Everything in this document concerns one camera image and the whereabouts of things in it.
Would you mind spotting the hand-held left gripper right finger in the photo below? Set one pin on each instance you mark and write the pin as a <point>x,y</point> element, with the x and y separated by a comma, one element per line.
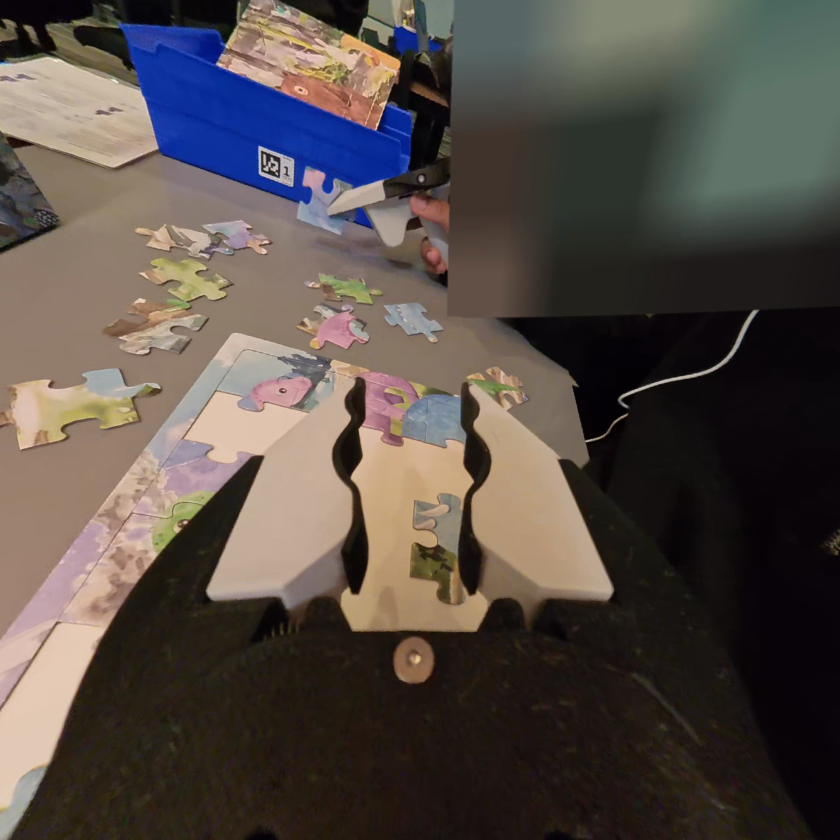
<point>544,531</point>

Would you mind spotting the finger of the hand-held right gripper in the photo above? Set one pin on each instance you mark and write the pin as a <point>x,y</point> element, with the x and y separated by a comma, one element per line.
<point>361,198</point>

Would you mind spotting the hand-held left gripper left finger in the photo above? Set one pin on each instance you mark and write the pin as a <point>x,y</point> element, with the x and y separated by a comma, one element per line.
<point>282,525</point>

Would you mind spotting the pastel purple pink puzzle piece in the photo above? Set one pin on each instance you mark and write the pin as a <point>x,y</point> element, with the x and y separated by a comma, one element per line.
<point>321,216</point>

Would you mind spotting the green tan puzzle piece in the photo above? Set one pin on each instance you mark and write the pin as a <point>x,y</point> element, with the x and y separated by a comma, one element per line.
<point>348,289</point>

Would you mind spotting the blue triceratops head puzzle piece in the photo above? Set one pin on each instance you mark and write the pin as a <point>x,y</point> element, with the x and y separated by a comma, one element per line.
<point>433,518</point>

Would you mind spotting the dinosaur puzzle tray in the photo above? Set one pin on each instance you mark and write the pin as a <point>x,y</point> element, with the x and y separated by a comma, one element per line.
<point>394,472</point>

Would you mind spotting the purple blue green puzzle piece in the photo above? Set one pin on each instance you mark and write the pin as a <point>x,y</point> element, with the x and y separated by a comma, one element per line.
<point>397,426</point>

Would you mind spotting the purple dinosaur body puzzle piece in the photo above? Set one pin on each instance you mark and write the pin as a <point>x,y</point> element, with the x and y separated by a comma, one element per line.
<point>377,400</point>

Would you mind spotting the person's right hand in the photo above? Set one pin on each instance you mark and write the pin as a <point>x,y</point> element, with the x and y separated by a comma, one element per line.
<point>436,210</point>

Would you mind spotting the blue white puzzle piece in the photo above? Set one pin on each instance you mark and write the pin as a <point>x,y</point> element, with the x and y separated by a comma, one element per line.
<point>410,318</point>

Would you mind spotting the pink dinosaur head puzzle piece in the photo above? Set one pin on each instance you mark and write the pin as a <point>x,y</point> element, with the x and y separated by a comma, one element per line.
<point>282,390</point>

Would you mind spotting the puzzle board in bin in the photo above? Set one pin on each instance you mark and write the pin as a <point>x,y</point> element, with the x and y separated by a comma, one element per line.
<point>308,72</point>

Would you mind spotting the green dinosaur brown puzzle piece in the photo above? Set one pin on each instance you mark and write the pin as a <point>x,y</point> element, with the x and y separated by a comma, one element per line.
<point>499,387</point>

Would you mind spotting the blue dinosaur body puzzle piece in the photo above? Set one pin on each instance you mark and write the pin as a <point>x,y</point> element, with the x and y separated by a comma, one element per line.
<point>433,420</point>

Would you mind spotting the blue plastic bin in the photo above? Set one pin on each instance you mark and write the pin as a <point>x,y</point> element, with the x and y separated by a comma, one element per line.
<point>210,118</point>

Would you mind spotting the peach purple puzzle piece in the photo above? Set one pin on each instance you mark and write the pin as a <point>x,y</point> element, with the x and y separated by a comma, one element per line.
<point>177,239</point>

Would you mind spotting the green yellow puzzle piece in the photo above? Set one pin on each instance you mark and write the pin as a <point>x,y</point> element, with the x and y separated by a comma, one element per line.
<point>190,279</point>

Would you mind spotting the brown grey puzzle piece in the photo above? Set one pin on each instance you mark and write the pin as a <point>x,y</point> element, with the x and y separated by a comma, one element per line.
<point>157,331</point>

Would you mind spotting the paper instruction sheet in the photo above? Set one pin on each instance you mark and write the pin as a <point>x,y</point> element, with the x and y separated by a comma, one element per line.
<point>72,111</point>

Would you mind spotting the illustrated puzzle box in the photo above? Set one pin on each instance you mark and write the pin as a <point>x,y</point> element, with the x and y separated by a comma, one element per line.
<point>23,197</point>

